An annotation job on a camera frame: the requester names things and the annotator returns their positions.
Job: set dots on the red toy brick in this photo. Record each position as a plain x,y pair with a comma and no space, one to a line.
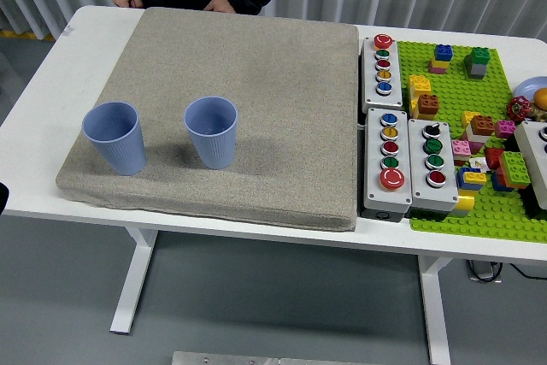
495,159

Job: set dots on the blue toy brick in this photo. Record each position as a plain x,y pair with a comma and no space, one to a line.
461,177
500,183
443,53

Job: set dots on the yellow toy cylinder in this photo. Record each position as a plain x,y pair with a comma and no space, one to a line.
465,201

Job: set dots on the large green toy brick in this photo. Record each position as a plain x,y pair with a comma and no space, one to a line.
515,167

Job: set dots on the light blue plate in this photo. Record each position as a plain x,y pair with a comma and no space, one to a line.
525,85

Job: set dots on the grey-brown cushion mat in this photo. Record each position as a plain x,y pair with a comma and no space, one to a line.
256,104

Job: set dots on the red valve wheel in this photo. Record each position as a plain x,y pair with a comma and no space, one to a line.
518,108

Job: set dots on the orange fruit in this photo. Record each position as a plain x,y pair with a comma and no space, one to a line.
542,98

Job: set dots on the green studded baseplate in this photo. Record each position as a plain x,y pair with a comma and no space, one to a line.
453,83

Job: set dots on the grey selector switch control box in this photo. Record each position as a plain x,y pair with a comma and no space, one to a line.
421,185

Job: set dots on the grey five-button control box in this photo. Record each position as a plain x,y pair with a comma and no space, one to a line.
371,91
372,185

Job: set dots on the white toy brick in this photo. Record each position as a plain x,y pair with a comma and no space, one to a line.
476,136

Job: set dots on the yellow floor tape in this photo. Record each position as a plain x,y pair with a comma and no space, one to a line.
25,36

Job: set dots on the pink toy brick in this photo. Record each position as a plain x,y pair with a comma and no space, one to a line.
437,68
461,148
505,128

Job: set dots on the brown knobbly object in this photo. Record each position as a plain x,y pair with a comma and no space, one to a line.
539,115

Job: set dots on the yellow toy brick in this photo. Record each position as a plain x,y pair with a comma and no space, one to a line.
419,85
468,119
475,177

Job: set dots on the grey toy brick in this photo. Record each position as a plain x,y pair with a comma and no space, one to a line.
476,71

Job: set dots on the blue ribbed plastic cup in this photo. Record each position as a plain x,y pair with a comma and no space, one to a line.
213,143
119,147

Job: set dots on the person's left hand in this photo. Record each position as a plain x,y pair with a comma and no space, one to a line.
220,4

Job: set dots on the white table leg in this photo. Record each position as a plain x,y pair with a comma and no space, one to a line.
137,279
436,313

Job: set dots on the brown toy brick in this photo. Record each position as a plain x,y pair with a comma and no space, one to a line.
483,125
428,104

